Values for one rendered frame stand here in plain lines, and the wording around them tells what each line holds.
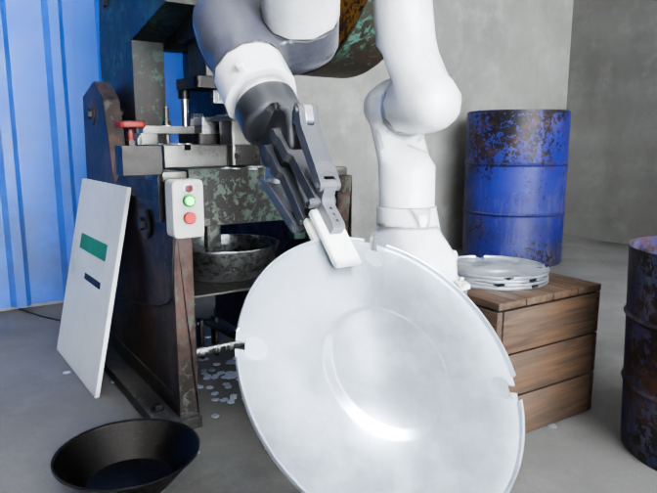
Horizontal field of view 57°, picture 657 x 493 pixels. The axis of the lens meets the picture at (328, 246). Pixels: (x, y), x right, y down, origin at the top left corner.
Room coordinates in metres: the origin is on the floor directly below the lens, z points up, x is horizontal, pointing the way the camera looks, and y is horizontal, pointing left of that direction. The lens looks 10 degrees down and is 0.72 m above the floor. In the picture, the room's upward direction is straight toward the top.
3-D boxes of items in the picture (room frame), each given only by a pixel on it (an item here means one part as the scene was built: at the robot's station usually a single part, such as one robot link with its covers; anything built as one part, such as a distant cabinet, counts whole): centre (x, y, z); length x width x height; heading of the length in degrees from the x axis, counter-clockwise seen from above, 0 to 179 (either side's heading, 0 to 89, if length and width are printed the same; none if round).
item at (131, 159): (1.45, 0.45, 0.62); 0.10 x 0.06 x 0.20; 124
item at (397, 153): (1.22, -0.14, 0.71); 0.18 x 0.11 x 0.25; 21
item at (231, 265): (1.82, 0.32, 0.36); 0.34 x 0.34 x 0.10
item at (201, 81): (1.82, 0.32, 0.86); 0.20 x 0.16 x 0.05; 124
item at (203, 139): (1.82, 0.32, 0.72); 0.20 x 0.16 x 0.03; 124
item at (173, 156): (1.82, 0.32, 0.68); 0.45 x 0.30 x 0.06; 124
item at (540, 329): (1.60, -0.44, 0.18); 0.40 x 0.38 x 0.35; 32
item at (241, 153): (1.67, 0.22, 0.72); 0.25 x 0.14 x 0.14; 34
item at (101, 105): (1.79, 0.62, 0.45); 0.92 x 0.12 x 0.90; 34
